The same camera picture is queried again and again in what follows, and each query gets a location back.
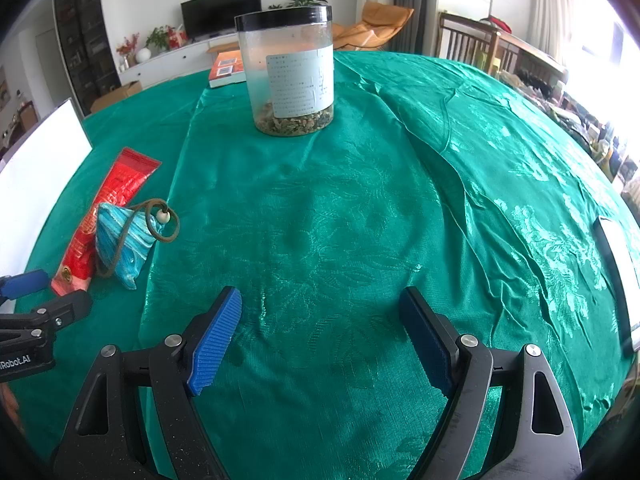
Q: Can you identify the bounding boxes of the bushy green potted plant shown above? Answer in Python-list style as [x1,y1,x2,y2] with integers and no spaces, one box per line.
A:
[146,25,173,53]

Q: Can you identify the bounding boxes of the windowsill clutter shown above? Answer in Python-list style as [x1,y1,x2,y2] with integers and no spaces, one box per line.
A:
[500,70,640,196]

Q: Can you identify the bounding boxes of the red flowers in white vase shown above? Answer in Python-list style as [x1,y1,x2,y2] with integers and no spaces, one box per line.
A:
[116,34,152,68]

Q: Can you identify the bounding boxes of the orange book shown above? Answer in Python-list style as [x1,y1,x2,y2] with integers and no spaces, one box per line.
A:
[208,50,247,89]

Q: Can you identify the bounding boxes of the orange lounge chair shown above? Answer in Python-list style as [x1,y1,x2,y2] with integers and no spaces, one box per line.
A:
[332,1,416,52]

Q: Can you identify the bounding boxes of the white curtain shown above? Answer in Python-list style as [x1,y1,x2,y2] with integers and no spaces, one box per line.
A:
[520,0,581,56]

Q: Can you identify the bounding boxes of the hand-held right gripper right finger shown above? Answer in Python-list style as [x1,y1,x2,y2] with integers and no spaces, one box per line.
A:
[398,286,583,480]

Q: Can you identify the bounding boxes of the brown cardboard box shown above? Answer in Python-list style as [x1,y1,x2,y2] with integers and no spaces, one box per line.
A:
[90,80,143,113]

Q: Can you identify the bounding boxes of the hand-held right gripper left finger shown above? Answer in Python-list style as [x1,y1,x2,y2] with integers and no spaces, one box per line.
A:
[50,286,243,480]

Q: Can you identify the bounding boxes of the green tablecloth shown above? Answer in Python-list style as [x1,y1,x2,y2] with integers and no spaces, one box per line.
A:
[10,50,640,480]

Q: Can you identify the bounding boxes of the white cardboard box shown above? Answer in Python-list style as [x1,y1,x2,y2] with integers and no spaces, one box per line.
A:
[0,97,93,278]

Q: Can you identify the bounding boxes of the red foil packet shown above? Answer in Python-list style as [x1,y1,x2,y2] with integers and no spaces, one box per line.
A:
[50,147,163,297]

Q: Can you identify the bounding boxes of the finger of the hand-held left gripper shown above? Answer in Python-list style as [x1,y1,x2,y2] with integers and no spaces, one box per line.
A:
[0,269,50,300]
[0,289,93,332]

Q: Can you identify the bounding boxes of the grey curtain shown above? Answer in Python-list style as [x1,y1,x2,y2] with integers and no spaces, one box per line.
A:
[394,0,441,56]

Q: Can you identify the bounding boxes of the wooden slatted crib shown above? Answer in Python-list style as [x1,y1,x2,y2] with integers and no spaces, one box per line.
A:
[437,11,568,86]

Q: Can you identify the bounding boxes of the clear jar with black lid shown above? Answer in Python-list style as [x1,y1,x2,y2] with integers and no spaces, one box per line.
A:
[234,6,335,137]

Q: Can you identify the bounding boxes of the white tv cabinet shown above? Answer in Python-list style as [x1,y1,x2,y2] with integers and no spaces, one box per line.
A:
[120,35,241,91]

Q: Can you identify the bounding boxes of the black television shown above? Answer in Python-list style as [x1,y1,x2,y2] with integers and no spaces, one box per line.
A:
[180,0,262,41]

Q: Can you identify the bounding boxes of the teal fabric pouch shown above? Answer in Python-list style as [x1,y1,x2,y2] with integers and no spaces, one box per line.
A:
[95,198,181,292]

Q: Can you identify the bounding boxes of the black display cabinet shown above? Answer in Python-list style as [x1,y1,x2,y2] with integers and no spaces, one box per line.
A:
[52,0,121,113]

